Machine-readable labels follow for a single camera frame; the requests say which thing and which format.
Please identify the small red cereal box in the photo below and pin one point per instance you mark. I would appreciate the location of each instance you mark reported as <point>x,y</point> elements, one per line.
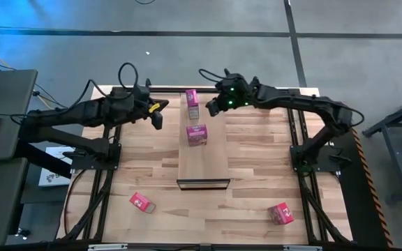
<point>140,201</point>
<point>280,213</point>

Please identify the black table rail frame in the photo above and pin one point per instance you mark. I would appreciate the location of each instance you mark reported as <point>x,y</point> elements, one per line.
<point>187,90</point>

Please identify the dark metal cart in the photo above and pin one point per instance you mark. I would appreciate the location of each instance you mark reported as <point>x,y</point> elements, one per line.
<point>393,116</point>

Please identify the black caster wheel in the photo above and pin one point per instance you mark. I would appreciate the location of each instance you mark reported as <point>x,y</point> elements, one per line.
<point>23,233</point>

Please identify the silver bracket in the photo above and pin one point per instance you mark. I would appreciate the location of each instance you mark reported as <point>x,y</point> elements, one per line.
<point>302,248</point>
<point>106,247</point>

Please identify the white printed box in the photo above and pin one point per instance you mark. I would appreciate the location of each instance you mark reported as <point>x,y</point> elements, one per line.
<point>52,174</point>

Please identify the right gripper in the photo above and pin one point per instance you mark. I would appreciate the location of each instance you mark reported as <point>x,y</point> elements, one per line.
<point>230,96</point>

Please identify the black mat with hazard stripe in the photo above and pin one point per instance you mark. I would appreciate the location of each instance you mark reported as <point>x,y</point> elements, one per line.
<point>354,209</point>

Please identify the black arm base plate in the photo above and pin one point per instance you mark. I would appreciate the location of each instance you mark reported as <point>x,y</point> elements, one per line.
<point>82,164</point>
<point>323,164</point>

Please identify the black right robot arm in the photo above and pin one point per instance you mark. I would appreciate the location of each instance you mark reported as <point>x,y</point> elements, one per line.
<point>291,101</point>

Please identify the purple cereal box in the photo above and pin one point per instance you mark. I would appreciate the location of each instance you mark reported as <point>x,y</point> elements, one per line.
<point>192,99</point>

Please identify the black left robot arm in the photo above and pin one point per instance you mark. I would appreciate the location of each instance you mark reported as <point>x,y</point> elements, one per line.
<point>65,115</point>

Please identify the magenta cereal box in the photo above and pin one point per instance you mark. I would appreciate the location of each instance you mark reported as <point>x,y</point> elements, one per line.
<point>197,136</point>

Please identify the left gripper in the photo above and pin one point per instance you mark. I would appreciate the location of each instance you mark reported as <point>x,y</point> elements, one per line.
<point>140,102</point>

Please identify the wooden shelf with black frame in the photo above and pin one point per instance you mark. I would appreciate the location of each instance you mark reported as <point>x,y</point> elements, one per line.
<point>202,160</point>

